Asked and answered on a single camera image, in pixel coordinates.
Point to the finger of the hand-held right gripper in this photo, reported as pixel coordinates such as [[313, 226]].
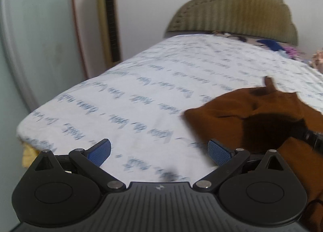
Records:
[[314, 138]]

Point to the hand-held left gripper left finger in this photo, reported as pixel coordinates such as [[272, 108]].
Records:
[[99, 151]]

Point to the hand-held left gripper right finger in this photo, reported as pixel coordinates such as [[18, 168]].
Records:
[[218, 151]]

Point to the brown knit garment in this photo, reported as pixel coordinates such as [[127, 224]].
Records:
[[227, 118]]

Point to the yellow mattress pad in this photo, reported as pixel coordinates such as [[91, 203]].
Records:
[[27, 157]]

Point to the white printed bed sheet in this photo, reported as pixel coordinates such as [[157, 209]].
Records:
[[151, 83]]

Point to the pale frosted door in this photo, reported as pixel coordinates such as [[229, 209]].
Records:
[[37, 45]]

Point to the gold tower fan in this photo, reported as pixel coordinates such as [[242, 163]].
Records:
[[103, 20]]

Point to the olive padded headboard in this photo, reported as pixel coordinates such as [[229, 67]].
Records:
[[227, 7]]

